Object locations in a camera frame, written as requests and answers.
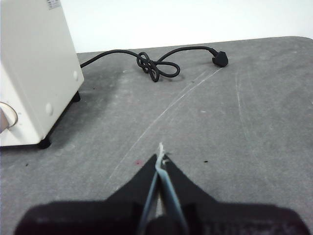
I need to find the black power cord with plug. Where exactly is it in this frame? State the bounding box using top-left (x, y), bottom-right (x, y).
top-left (80, 46), bottom-right (230, 83)

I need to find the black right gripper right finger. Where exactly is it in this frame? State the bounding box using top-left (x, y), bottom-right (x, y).
top-left (146, 160), bottom-right (309, 235)

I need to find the cream timer knob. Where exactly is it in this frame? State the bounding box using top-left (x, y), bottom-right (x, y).
top-left (0, 101), bottom-right (19, 135)

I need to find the cream Toshiba toaster oven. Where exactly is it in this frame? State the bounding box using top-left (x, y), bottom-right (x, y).
top-left (0, 0), bottom-right (85, 150)

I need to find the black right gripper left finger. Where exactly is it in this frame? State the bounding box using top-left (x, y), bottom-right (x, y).
top-left (14, 154), bottom-right (158, 235)

